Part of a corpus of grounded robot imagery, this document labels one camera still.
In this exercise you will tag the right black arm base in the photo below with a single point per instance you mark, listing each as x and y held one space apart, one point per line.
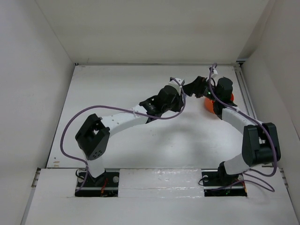
217 183

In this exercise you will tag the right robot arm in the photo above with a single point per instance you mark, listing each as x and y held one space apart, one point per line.
260 151

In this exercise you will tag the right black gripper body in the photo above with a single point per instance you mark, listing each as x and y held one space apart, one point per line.
207 93

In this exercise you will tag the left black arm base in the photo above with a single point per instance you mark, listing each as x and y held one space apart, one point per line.
107 185

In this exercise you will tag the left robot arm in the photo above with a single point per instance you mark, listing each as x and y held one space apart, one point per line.
93 136

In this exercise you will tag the orange round compartment container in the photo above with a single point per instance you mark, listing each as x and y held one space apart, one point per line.
209 101

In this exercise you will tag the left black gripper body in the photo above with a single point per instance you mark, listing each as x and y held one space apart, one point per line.
175 106

